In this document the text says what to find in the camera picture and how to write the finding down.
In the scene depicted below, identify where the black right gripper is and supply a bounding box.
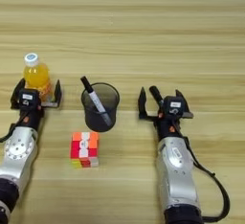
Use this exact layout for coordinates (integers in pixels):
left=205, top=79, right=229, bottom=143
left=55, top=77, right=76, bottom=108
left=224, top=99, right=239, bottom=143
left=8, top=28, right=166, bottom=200
left=137, top=86, right=194, bottom=141

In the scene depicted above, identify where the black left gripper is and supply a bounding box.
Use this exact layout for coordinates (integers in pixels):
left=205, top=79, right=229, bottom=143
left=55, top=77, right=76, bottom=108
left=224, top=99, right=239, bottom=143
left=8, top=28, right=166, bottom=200
left=10, top=78, right=63, bottom=131

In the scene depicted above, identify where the all black marker pen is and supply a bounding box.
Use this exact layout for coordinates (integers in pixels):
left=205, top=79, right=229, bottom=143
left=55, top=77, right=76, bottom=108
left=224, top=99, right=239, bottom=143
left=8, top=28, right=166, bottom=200
left=148, top=85, right=166, bottom=108

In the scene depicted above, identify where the orange juice bottle white cap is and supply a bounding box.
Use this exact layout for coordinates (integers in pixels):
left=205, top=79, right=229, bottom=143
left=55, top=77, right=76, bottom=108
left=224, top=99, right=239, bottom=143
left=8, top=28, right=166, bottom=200
left=22, top=53, right=54, bottom=103

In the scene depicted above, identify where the black mesh pen cup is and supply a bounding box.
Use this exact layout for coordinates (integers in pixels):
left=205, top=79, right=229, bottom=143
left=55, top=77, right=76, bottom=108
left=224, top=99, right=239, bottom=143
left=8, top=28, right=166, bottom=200
left=80, top=81, right=121, bottom=133

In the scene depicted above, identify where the colourful puzzle cube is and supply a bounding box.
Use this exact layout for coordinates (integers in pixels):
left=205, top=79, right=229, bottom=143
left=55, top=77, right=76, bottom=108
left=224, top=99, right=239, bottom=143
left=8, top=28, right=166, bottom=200
left=70, top=131, right=100, bottom=170

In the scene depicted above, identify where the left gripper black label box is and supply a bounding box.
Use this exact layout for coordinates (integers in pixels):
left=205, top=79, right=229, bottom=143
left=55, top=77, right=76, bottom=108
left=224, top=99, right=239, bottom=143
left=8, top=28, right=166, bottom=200
left=18, top=88, right=41, bottom=109

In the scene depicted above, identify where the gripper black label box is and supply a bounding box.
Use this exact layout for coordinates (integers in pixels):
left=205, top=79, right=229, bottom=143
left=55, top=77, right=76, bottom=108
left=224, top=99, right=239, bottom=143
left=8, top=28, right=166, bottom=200
left=162, top=96, right=187, bottom=118
left=18, top=88, right=41, bottom=109

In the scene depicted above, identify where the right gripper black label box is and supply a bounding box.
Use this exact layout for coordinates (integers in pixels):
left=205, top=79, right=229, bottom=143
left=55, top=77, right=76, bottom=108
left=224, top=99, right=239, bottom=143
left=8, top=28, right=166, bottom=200
left=162, top=96, right=187, bottom=118

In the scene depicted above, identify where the black marker white barrel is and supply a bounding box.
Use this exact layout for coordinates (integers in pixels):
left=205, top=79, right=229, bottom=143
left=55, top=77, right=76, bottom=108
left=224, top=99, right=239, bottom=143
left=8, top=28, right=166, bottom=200
left=79, top=76, right=113, bottom=127

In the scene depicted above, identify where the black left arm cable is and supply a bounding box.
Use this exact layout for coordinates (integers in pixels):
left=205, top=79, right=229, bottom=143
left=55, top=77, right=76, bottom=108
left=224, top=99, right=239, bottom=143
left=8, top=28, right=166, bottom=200
left=0, top=109, right=30, bottom=144

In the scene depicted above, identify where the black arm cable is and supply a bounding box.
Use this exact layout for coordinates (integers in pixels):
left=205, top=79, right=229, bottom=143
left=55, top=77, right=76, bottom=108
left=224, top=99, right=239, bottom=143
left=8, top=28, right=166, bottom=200
left=181, top=134, right=231, bottom=223
left=0, top=109, right=30, bottom=144

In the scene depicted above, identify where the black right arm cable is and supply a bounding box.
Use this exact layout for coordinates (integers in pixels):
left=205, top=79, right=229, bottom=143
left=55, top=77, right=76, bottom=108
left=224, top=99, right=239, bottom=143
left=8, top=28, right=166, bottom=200
left=181, top=134, right=231, bottom=223

